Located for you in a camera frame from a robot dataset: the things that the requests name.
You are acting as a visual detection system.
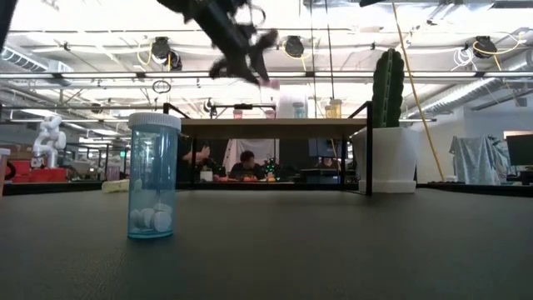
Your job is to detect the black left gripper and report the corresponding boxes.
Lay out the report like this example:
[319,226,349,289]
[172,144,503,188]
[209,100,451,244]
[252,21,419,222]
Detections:
[195,7,280,85]

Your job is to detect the white hanging cloth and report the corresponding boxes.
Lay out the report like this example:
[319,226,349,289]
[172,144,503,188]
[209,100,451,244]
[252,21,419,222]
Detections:
[222,139,279,174]

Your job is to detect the person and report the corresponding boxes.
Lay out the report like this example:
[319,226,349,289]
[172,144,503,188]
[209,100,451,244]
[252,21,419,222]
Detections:
[228,149,267,183]
[316,156,341,172]
[178,135,212,184]

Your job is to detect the black device green lights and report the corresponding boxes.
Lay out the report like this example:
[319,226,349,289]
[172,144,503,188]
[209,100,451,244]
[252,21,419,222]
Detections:
[262,157,281,178]

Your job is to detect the green cactus plant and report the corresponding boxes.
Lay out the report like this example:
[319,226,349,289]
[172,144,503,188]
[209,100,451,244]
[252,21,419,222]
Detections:
[371,48,406,129]

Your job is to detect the white plant pot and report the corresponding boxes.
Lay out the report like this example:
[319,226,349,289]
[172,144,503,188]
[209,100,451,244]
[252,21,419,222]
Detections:
[351,127,420,195]

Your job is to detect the black table mat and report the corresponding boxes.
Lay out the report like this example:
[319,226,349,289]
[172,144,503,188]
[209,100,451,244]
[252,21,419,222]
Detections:
[0,187,533,300]

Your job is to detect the grey draped cloth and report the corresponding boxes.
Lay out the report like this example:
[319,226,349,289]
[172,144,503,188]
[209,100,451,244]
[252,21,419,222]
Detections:
[448,135,512,186]

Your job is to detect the dark monitor screen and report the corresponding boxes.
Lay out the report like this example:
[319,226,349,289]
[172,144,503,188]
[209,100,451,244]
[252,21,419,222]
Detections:
[506,133,533,168]

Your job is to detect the black ceiling cable reel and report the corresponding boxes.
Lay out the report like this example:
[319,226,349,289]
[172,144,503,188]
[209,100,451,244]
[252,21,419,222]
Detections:
[473,35,499,58]
[284,35,306,59]
[149,36,183,72]

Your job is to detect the thin black hanging cable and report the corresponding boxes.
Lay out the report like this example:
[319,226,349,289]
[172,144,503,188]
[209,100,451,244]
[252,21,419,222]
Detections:
[308,0,317,120]

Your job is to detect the wooden shelf black frame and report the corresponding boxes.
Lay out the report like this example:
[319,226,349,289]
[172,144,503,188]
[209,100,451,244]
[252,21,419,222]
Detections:
[162,101,374,197]

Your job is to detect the hanging metal ring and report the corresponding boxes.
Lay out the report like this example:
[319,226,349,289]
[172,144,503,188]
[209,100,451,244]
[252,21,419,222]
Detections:
[152,79,172,95]

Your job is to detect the yellow cable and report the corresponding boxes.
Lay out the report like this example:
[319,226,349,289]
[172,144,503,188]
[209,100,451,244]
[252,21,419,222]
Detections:
[390,0,447,183]

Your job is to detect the black aluminium table frame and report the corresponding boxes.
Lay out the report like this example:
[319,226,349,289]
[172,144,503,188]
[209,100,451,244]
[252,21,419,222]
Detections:
[0,181,533,198]

